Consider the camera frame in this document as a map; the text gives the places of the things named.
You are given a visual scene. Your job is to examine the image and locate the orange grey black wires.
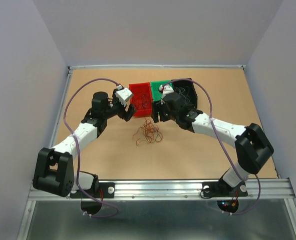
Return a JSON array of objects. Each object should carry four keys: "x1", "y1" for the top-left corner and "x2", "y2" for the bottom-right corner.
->
[{"x1": 132, "y1": 119, "x2": 164, "y2": 147}]

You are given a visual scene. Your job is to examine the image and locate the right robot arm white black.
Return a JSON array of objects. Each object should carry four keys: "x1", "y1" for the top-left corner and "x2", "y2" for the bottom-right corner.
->
[{"x1": 152, "y1": 92, "x2": 274, "y2": 195}]

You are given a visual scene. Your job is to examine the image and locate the green plastic bin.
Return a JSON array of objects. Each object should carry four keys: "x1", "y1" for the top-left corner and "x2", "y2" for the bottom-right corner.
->
[{"x1": 150, "y1": 80, "x2": 170, "y2": 102}]

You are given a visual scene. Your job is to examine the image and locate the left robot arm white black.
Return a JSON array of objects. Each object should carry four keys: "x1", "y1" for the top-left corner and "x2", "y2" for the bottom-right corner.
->
[{"x1": 33, "y1": 88, "x2": 136, "y2": 197}]

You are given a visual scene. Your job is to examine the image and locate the black plastic bin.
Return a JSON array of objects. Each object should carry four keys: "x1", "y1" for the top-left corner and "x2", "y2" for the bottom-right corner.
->
[{"x1": 171, "y1": 80, "x2": 198, "y2": 108}]

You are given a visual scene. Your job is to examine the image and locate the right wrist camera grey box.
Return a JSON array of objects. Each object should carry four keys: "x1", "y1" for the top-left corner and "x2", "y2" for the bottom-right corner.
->
[{"x1": 159, "y1": 84, "x2": 174, "y2": 98}]

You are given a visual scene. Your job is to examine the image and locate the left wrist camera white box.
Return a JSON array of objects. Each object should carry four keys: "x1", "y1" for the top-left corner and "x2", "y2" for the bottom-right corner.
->
[{"x1": 115, "y1": 84, "x2": 133, "y2": 107}]

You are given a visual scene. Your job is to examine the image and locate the grey wire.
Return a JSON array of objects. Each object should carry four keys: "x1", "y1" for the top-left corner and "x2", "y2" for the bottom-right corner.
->
[{"x1": 175, "y1": 86, "x2": 195, "y2": 105}]

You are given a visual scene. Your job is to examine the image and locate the aluminium table edge frame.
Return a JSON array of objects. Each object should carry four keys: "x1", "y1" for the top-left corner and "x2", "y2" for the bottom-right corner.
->
[{"x1": 17, "y1": 65, "x2": 246, "y2": 240}]

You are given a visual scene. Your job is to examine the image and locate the red plastic bin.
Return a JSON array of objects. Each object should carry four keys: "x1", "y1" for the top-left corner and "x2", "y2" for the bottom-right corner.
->
[{"x1": 129, "y1": 82, "x2": 152, "y2": 117}]

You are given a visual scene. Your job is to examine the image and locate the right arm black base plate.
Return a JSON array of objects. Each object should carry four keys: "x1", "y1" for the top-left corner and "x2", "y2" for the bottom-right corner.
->
[{"x1": 200, "y1": 181, "x2": 248, "y2": 199}]

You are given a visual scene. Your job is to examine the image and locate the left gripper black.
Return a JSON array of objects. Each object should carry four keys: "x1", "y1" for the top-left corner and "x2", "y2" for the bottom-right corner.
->
[{"x1": 103, "y1": 89, "x2": 136, "y2": 122}]

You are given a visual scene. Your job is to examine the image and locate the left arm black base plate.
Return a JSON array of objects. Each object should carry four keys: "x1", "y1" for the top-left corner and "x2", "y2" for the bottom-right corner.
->
[{"x1": 70, "y1": 182, "x2": 115, "y2": 200}]

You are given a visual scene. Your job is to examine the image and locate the aluminium mounting rail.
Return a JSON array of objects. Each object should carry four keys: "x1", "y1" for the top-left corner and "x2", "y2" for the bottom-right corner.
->
[{"x1": 27, "y1": 177, "x2": 296, "y2": 201}]

